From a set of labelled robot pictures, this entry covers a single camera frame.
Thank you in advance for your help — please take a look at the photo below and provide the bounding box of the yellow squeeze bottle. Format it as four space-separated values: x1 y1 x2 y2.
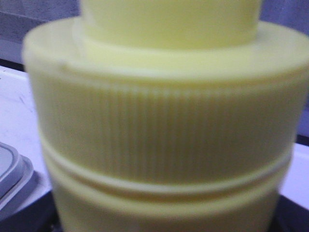
22 0 309 232

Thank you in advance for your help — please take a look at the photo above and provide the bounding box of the silver electronic kitchen scale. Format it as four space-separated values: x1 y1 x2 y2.
0 143 34 209

